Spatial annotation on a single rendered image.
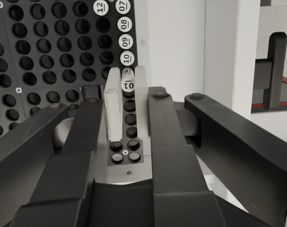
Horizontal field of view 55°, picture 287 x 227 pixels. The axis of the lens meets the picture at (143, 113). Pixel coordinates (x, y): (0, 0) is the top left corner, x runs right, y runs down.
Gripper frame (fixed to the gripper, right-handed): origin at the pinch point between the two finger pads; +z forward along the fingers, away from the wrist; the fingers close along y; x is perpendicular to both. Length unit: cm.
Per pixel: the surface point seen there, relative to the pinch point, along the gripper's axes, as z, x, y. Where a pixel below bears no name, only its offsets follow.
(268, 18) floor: 99, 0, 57
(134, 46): 7.5, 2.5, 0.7
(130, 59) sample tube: 6.3, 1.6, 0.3
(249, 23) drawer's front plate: 4.9, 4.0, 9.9
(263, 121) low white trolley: 22.0, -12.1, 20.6
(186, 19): 14.1, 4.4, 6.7
